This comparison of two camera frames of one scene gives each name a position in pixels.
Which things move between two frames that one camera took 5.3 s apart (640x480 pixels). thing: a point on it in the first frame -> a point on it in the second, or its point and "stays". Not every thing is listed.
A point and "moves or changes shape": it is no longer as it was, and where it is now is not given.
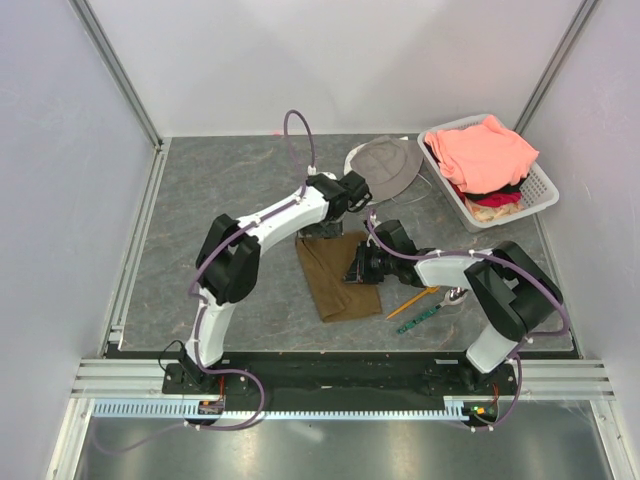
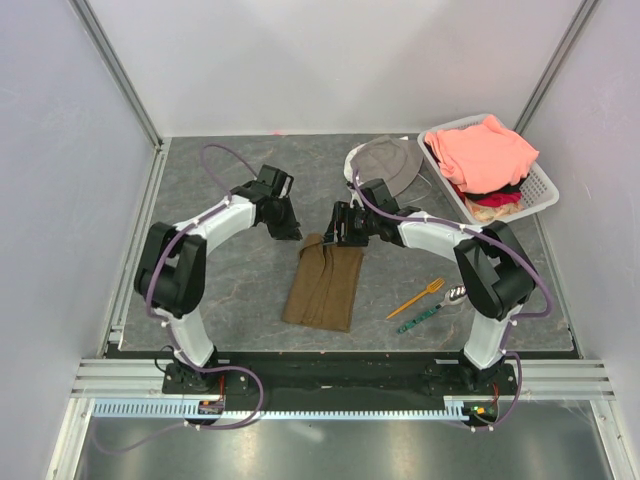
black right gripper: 358,272 -> 342,213
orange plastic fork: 427,290 stays
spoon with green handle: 452,296 stays
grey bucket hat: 387,165 stays
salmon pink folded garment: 483,157 stays
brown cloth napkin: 326,261 moves or changes shape
